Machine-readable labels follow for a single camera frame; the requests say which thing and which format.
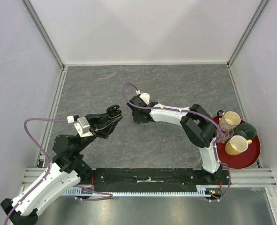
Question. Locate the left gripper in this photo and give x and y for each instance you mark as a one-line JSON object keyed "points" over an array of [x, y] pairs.
{"points": [[101, 125]]}

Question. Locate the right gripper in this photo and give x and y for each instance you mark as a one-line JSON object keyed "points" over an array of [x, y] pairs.
{"points": [[134, 118]]}

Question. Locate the black earbud charging case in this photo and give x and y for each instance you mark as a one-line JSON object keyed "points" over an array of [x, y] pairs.
{"points": [[113, 111]]}

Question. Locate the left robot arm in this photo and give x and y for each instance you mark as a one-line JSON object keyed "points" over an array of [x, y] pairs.
{"points": [[65, 170]]}

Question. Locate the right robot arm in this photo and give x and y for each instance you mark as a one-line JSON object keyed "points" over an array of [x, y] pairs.
{"points": [[199, 127]]}

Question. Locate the clear glass cup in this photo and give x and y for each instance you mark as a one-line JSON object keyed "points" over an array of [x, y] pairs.
{"points": [[225, 134]]}

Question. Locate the cream mug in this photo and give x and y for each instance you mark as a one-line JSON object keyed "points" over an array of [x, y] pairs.
{"points": [[228, 120]]}

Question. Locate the dark green cup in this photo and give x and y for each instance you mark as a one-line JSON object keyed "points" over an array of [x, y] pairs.
{"points": [[246, 130]]}

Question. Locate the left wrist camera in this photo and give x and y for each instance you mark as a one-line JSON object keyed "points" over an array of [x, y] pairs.
{"points": [[83, 127]]}

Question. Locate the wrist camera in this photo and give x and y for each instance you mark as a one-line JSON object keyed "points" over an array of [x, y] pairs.
{"points": [[145, 97], [83, 127]]}

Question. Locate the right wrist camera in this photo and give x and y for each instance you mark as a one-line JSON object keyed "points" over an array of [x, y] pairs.
{"points": [[145, 97]]}

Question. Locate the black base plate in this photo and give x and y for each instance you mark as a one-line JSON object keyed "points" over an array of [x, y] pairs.
{"points": [[153, 179]]}

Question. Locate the slotted cable duct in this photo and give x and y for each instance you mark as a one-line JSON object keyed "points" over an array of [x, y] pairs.
{"points": [[80, 192]]}

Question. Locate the cream cup with handle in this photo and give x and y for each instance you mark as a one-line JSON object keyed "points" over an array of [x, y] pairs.
{"points": [[237, 145]]}

